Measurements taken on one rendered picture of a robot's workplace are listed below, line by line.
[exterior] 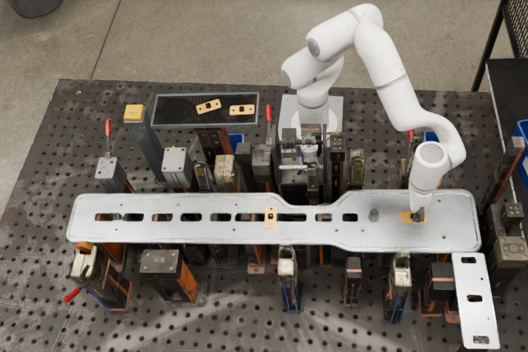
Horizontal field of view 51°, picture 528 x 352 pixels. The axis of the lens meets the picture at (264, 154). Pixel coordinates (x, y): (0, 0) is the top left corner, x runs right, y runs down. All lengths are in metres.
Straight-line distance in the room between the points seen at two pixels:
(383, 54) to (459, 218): 0.67
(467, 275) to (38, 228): 1.65
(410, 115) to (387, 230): 0.48
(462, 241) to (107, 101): 1.69
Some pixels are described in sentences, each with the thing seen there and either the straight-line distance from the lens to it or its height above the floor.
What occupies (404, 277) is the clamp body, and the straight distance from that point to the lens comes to 1.74.
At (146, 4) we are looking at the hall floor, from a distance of 4.22.
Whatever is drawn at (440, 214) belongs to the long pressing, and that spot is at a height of 1.00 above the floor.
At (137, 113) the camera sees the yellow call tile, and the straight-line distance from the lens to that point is 2.00.
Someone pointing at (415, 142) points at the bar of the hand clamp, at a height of 1.20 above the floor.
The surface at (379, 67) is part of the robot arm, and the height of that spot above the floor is 1.56.
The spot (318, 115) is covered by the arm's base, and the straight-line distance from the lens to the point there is 2.15.
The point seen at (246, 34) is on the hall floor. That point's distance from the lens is 3.81.
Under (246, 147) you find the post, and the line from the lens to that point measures 1.89.
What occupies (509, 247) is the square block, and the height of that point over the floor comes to 1.06.
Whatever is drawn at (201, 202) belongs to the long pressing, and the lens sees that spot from 1.92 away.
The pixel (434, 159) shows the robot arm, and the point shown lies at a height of 1.39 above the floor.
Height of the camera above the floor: 2.66
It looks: 57 degrees down
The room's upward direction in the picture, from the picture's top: 11 degrees counter-clockwise
